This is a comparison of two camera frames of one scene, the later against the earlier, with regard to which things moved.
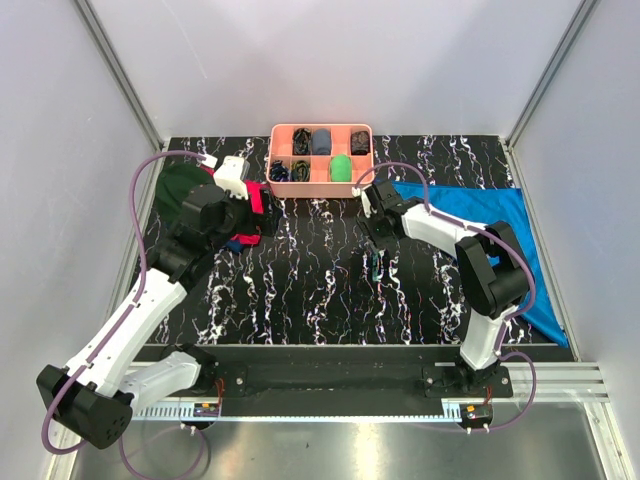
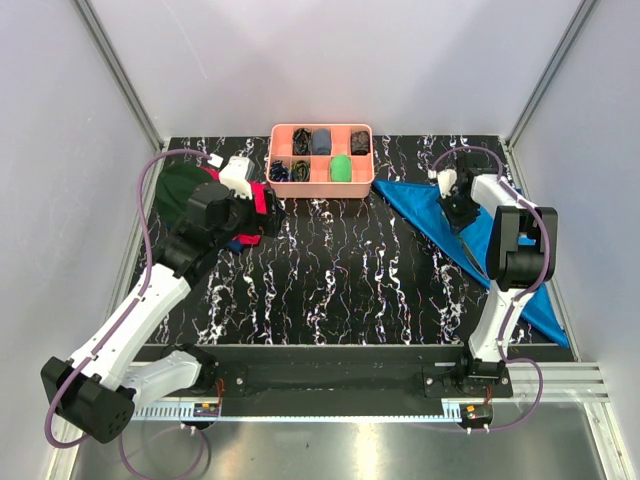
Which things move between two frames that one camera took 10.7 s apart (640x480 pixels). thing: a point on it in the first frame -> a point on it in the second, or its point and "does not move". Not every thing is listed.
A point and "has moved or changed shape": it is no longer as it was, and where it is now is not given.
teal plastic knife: [375, 274] has moved or changed shape
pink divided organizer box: [318, 160] does not move
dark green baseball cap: [173, 185] does not move
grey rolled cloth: [321, 141] does not move
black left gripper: [263, 224] does not move
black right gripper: [366, 225] -> [456, 223]
